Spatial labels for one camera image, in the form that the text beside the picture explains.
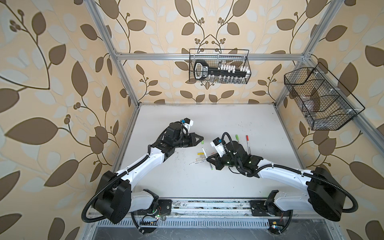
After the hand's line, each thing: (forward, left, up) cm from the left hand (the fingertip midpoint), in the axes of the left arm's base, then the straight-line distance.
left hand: (204, 137), depth 77 cm
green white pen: (+14, -24, -21) cm, 35 cm away
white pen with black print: (-5, +4, -21) cm, 22 cm away
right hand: (-9, -2, -9) cm, 13 cm away
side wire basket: (+13, -59, +14) cm, 62 cm away
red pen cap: (+14, -31, -21) cm, 39 cm away
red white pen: (+6, -30, -20) cm, 37 cm away
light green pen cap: (-12, -4, -12) cm, 18 cm away
